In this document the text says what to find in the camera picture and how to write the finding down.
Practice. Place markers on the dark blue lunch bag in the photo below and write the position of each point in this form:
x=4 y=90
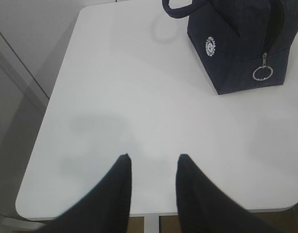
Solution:
x=242 y=44

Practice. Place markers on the grey table leg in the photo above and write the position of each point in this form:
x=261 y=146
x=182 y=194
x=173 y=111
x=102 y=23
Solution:
x=151 y=223

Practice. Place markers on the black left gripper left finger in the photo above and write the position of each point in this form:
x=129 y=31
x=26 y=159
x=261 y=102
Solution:
x=105 y=209

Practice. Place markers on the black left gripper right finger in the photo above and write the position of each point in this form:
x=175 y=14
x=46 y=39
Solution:
x=203 y=208

